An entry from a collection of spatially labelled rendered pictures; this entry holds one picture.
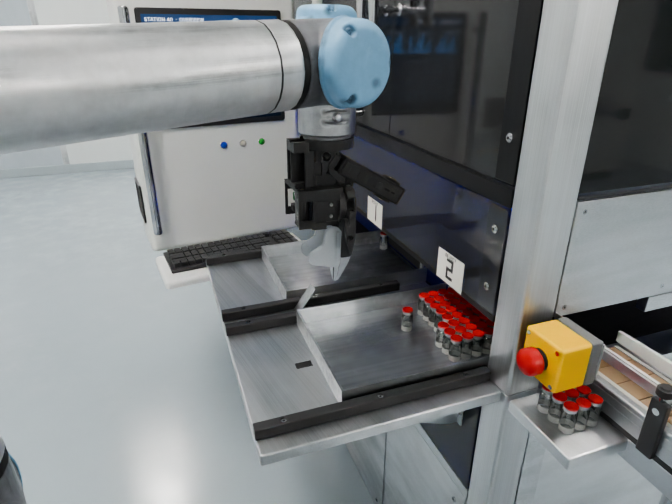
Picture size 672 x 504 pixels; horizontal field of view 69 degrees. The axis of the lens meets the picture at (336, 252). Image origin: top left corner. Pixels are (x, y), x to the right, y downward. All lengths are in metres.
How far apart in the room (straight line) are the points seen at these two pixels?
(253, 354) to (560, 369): 0.51
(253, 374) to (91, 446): 1.37
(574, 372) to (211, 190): 1.16
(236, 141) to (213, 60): 1.18
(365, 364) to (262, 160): 0.89
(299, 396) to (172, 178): 0.90
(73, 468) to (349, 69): 1.88
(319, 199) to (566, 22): 0.36
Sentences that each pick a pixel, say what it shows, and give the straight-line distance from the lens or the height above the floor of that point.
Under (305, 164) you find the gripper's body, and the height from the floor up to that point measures 1.26.
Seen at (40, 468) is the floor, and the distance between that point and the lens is 2.18.
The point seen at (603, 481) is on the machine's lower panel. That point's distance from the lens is 1.24.
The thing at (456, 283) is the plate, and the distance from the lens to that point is 0.91.
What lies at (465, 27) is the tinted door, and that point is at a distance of 0.88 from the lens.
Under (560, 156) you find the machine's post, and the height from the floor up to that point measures 1.27.
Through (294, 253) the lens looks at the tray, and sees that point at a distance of 1.31.
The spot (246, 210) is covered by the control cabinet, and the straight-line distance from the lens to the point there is 1.62.
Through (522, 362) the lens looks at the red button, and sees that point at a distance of 0.75.
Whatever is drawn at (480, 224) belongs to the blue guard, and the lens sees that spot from 0.83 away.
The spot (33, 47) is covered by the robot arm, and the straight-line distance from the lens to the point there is 0.36.
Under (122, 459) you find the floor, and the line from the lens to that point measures 2.09.
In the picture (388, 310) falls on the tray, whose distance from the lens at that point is 1.05.
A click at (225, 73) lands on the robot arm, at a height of 1.39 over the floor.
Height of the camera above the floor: 1.42
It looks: 24 degrees down
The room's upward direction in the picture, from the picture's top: straight up
